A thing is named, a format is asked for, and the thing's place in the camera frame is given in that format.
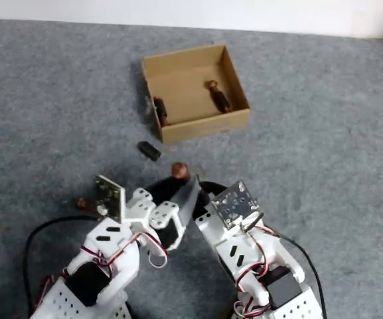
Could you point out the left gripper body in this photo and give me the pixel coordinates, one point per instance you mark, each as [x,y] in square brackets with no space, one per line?
[118,249]

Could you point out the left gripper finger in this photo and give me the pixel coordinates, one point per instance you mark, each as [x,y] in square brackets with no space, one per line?
[159,191]

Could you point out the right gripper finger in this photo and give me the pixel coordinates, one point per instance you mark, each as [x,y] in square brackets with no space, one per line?
[201,206]
[186,202]
[212,186]

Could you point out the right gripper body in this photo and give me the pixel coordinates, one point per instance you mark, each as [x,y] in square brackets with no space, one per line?
[241,252]

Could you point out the copper bolt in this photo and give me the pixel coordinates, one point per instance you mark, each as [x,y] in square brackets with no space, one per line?
[180,170]
[83,203]

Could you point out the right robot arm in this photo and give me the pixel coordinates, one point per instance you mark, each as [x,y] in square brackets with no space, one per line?
[297,304]

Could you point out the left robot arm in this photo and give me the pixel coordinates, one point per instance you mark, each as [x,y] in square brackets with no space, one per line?
[58,299]

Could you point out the black sleeve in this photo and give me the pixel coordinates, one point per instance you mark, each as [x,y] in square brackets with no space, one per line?
[149,150]

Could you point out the bolt in black sleeve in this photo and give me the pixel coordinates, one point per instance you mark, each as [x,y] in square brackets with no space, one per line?
[161,111]
[218,96]

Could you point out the cardboard box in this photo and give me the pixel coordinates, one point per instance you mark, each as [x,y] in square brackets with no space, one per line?
[191,93]

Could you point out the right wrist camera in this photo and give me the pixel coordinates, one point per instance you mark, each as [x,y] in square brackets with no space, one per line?
[236,204]

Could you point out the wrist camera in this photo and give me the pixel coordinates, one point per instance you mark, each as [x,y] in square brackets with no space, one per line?
[236,204]
[109,196]

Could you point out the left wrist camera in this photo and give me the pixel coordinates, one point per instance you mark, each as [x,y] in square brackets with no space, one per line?
[109,196]

